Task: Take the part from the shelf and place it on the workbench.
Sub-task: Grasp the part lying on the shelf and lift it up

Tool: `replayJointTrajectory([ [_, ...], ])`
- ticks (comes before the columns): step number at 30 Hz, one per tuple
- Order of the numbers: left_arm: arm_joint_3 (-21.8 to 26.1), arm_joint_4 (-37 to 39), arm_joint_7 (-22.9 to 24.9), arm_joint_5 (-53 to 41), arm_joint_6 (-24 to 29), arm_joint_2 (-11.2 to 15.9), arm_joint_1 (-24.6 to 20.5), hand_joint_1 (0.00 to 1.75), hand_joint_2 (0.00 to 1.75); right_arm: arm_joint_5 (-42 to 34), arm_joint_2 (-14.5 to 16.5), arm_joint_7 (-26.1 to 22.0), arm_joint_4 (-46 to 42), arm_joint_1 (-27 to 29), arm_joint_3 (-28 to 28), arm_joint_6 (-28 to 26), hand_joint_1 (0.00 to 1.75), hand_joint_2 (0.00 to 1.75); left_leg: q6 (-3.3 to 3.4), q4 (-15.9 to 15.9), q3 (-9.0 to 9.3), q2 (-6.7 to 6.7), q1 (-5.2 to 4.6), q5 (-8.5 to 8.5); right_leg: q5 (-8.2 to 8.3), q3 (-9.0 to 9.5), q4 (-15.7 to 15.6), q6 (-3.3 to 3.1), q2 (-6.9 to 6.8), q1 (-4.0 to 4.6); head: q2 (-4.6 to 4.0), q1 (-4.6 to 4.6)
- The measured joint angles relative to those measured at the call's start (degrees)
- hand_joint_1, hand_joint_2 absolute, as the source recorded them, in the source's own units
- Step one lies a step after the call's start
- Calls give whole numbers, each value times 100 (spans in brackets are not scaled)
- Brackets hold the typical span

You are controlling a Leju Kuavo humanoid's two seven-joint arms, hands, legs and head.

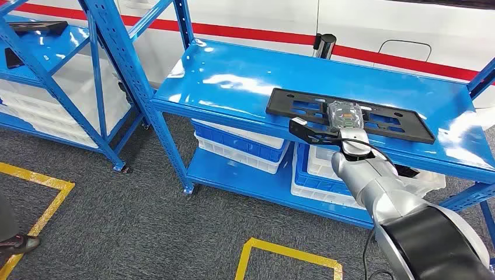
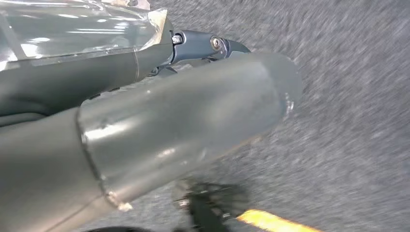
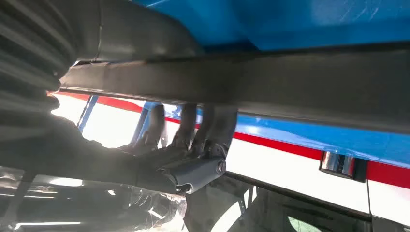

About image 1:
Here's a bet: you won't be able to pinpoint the black flat plastic part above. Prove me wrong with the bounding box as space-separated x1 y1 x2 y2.
8 21 69 36

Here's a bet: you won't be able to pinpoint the blue plastic crate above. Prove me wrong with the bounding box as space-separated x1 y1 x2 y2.
294 143 353 197
192 121 290 163

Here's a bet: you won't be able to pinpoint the yellow floor tape square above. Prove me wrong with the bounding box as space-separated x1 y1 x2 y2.
0 162 75 280
235 237 344 280

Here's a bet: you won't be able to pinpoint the black plastic frame part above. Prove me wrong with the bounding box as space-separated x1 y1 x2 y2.
265 87 437 145

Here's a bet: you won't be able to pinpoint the black trim parts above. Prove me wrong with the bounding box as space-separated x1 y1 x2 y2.
394 164 420 179

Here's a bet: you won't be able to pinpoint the black camera cable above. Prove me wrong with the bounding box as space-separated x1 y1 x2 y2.
339 137 397 280

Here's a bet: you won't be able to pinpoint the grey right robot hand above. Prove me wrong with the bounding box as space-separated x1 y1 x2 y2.
327 100 365 133

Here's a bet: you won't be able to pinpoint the seated person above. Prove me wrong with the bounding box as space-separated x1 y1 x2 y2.
0 191 41 257

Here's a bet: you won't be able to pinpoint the chrome stanchion post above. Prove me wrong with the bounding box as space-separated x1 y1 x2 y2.
313 33 337 60

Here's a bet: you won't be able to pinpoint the small black plastic part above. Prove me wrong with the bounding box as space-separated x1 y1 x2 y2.
4 48 25 71

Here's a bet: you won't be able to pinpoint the blue metal shelf rack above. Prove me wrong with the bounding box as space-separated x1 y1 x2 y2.
77 0 495 248
0 0 149 173

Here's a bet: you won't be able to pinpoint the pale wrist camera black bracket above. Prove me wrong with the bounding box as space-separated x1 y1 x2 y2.
289 117 343 147

